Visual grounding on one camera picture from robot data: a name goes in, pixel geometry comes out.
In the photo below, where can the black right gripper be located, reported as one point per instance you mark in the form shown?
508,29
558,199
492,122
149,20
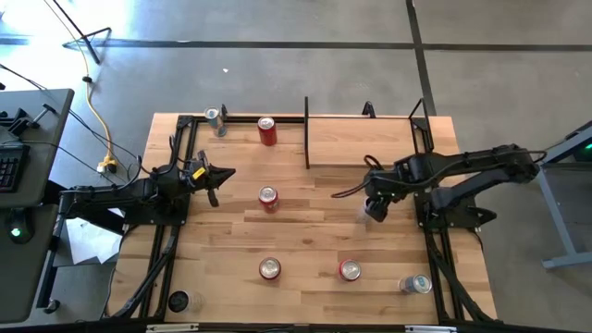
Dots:
386,182

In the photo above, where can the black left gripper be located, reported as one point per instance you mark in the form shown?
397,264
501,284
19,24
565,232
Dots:
194,176

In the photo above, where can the red Fanta can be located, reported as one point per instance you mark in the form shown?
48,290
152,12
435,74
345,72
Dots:
268,200
350,270

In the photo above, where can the Red Bull slim can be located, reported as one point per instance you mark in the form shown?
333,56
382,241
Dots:
217,127

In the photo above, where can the red Coca-Cola can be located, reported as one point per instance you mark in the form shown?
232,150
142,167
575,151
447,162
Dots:
269,268
267,133

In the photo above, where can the blue striped slim can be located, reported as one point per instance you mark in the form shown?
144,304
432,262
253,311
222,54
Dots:
416,284

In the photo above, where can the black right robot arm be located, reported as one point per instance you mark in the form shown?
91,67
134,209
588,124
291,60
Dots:
481,166

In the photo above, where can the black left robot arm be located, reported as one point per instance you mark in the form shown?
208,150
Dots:
139,196

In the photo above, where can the wooden shelf with black posts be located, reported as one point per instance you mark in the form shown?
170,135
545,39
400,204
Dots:
351,143

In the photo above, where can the black desk leg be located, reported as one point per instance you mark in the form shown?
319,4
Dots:
83,209

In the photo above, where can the white paper sheets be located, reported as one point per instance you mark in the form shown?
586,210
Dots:
88,240

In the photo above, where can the black tripod stand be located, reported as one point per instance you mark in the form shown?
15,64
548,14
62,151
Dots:
96,57

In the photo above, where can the grey desk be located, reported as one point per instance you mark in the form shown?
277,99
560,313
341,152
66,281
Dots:
41,120

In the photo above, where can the black computer mouse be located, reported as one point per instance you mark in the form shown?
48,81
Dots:
20,222

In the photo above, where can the black keyboard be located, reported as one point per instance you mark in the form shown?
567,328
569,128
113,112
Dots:
11,168

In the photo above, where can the black desk clamp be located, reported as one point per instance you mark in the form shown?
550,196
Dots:
20,121

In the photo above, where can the black aluminium table frame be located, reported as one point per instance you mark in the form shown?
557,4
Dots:
184,121

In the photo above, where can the silver aluminium bracket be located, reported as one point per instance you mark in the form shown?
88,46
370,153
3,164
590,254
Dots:
172,327
430,329

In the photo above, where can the grey metal table frame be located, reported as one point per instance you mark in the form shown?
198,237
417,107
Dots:
557,222

